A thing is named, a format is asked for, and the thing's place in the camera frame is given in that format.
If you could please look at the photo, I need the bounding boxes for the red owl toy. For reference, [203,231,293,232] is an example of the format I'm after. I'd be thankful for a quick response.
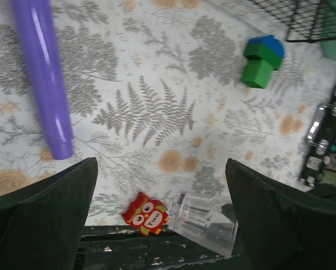
[121,192,169,236]

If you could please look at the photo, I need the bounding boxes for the silver case handle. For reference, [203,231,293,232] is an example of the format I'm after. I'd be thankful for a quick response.
[306,101,336,155]

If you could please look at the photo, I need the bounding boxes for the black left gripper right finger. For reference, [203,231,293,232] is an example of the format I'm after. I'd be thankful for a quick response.
[225,159,336,269]

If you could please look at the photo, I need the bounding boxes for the black poker chip case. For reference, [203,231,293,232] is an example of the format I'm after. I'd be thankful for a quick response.
[299,84,336,187]

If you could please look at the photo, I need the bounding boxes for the clear glass cup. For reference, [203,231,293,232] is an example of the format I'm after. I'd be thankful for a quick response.
[168,192,238,258]

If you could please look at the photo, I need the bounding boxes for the black wire basket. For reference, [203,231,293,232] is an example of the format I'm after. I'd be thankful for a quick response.
[252,0,336,43]

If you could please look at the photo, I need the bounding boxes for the green blue toy block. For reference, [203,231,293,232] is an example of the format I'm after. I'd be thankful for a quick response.
[240,35,285,89]

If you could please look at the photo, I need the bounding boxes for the purple toy piece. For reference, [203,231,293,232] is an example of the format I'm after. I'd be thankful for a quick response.
[10,1,73,160]

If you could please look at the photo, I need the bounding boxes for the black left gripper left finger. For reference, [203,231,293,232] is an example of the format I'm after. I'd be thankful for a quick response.
[0,157,98,269]

